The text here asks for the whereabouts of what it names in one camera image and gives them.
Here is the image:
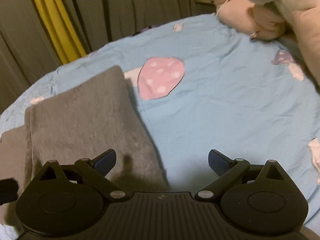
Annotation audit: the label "grey sweatpants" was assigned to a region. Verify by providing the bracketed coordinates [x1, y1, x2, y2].
[1, 66, 167, 192]

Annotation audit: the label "light blue mushroom bedsheet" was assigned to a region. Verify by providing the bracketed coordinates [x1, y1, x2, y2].
[1, 14, 319, 232]

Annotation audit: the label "purple black object behind bed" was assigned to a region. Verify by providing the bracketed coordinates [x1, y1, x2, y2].
[133, 25, 160, 36]

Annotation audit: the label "grey curtain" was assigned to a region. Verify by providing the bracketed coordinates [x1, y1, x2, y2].
[1, 0, 205, 110]

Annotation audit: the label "dark wooden nightstand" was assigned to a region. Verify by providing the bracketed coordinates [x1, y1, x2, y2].
[196, 0, 215, 7]

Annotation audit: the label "grey pink plush toy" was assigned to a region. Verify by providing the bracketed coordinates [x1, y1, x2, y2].
[250, 0, 319, 83]

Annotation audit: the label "yellow curtain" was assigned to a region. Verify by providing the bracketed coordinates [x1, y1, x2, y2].
[34, 0, 86, 64]

